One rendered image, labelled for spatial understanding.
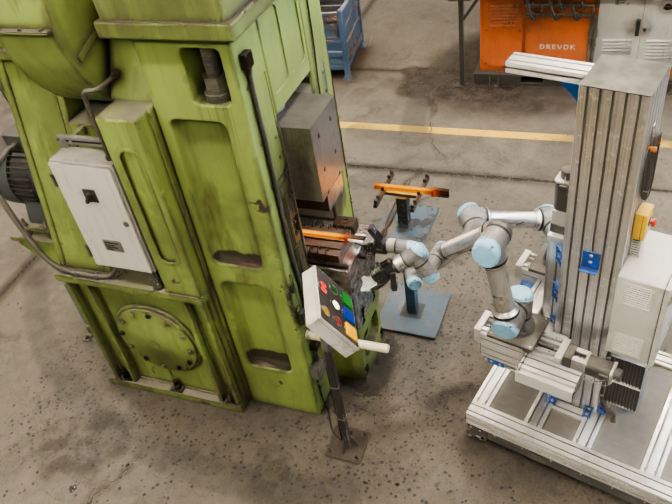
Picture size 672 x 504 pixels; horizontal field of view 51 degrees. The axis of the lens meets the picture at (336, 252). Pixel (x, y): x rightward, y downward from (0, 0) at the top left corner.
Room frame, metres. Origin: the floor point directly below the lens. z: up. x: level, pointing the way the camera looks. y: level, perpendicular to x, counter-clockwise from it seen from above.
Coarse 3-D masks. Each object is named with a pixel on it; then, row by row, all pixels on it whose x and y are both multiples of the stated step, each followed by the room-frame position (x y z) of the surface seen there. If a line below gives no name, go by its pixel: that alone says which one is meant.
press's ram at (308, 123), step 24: (312, 96) 2.93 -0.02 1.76; (288, 120) 2.75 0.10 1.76; (312, 120) 2.72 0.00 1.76; (336, 120) 2.91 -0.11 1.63; (288, 144) 2.70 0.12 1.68; (312, 144) 2.65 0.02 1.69; (336, 144) 2.87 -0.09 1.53; (312, 168) 2.66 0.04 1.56; (336, 168) 2.83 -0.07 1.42; (312, 192) 2.67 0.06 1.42
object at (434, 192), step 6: (378, 186) 3.19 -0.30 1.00; (384, 186) 3.17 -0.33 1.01; (390, 186) 3.16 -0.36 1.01; (396, 186) 3.15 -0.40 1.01; (402, 186) 3.14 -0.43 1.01; (408, 186) 3.13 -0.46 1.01; (414, 192) 3.09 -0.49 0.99; (426, 192) 3.06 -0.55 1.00; (432, 192) 3.04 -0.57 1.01; (438, 192) 3.04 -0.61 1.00; (444, 192) 3.02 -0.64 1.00
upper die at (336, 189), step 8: (336, 184) 2.80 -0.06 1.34; (328, 192) 2.72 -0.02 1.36; (336, 192) 2.79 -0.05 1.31; (296, 200) 2.77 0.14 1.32; (304, 200) 2.75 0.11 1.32; (328, 200) 2.70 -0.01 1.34; (304, 208) 2.75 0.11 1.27; (312, 208) 2.73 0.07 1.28; (320, 208) 2.71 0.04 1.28; (328, 208) 2.69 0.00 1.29
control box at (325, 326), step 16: (304, 272) 2.41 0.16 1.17; (320, 272) 2.39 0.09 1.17; (304, 288) 2.30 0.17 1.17; (320, 288) 2.27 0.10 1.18; (336, 288) 2.37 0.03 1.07; (304, 304) 2.21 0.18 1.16; (320, 304) 2.16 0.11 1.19; (320, 320) 2.07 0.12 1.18; (320, 336) 2.07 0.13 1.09; (336, 336) 2.07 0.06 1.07; (352, 352) 2.07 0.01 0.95
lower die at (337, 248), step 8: (304, 224) 2.99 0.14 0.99; (336, 232) 2.87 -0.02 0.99; (344, 232) 2.86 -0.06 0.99; (312, 240) 2.84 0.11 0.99; (320, 240) 2.83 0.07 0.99; (328, 240) 2.82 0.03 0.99; (336, 240) 2.80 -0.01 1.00; (328, 248) 2.76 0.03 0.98; (336, 248) 2.74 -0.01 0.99; (344, 248) 2.77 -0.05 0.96; (312, 256) 2.76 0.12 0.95; (320, 256) 2.74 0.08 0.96; (328, 256) 2.72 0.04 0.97; (336, 256) 2.70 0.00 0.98
